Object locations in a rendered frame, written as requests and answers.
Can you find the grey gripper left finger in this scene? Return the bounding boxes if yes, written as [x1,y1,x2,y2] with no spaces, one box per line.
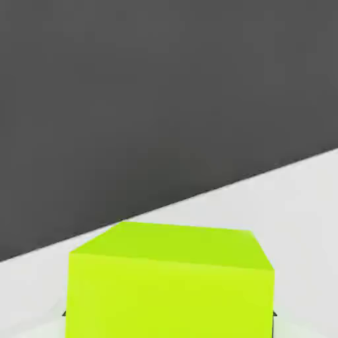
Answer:
[24,310,67,338]

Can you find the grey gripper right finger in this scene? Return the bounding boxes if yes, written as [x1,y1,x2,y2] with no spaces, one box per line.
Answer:
[271,310,315,338]

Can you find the small yellow-green cube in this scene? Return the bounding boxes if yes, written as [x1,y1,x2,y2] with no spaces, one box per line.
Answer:
[65,220,275,338]

